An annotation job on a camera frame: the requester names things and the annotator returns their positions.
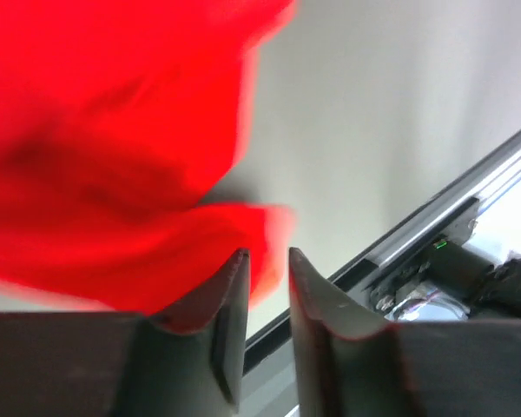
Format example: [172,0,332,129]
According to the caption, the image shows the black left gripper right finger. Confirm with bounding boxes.
[288,248,521,416]

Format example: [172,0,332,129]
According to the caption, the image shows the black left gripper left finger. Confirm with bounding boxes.
[0,250,250,416]

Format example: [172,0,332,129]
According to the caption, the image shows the bright red t-shirt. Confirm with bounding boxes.
[0,1,294,314]

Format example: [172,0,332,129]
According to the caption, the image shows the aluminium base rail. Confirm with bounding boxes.
[242,121,521,374]

